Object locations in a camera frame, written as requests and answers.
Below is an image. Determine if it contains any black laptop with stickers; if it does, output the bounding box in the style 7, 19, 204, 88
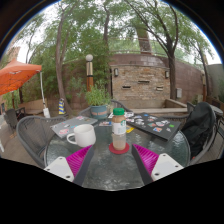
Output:
126, 112, 181, 141

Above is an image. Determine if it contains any blue yellow striped bollard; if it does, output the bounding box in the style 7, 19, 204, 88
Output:
58, 97, 66, 115

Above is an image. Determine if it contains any green-capped coffee drink bottle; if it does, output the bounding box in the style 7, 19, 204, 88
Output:
110, 107, 128, 152

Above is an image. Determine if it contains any potted green plant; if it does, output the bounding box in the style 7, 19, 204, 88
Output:
83, 84, 113, 120

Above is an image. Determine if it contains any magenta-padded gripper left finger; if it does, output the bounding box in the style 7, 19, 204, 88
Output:
43, 144, 96, 187

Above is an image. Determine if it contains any globe-topped lamp post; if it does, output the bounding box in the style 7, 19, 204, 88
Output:
85, 53, 95, 93

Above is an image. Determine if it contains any black jacket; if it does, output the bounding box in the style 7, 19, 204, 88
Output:
180, 101, 217, 158

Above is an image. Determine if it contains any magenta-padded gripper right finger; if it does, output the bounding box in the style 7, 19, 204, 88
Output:
130, 143, 184, 186

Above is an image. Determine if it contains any group of dark patio chairs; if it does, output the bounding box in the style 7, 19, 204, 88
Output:
2, 106, 28, 129

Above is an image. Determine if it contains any flat round red coaster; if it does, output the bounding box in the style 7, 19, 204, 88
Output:
108, 142, 131, 155

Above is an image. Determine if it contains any orange patio umbrella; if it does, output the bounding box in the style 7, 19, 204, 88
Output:
0, 59, 52, 118

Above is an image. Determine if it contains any silver laptop with stickers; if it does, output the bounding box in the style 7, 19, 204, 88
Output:
50, 115, 99, 139

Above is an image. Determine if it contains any white ceramic mug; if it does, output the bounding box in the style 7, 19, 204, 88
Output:
66, 123, 97, 148

